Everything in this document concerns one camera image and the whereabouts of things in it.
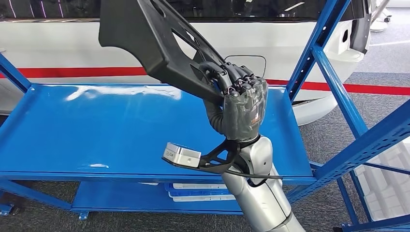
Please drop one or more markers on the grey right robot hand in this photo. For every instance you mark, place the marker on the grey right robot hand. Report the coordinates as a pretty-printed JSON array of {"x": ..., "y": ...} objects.
[{"x": 243, "y": 112}]

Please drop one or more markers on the long black plastic part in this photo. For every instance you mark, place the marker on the long black plastic part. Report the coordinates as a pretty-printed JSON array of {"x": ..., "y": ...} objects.
[{"x": 144, "y": 41}]

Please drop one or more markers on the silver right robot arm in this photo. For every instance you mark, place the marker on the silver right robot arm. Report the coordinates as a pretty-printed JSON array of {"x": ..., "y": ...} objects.
[{"x": 262, "y": 198}]

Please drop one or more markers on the blue plastic crate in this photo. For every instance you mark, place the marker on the blue plastic crate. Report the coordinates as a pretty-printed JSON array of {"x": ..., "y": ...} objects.
[{"x": 198, "y": 192}]

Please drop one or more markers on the chrome stanchion base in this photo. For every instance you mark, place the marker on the chrome stanchion base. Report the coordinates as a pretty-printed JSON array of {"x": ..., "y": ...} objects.
[{"x": 379, "y": 22}]

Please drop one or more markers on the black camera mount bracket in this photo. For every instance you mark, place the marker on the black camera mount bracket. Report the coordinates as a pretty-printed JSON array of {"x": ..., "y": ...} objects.
[{"x": 221, "y": 157}]

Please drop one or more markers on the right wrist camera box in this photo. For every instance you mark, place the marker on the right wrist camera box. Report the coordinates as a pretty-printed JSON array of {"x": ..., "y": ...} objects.
[{"x": 181, "y": 155}]

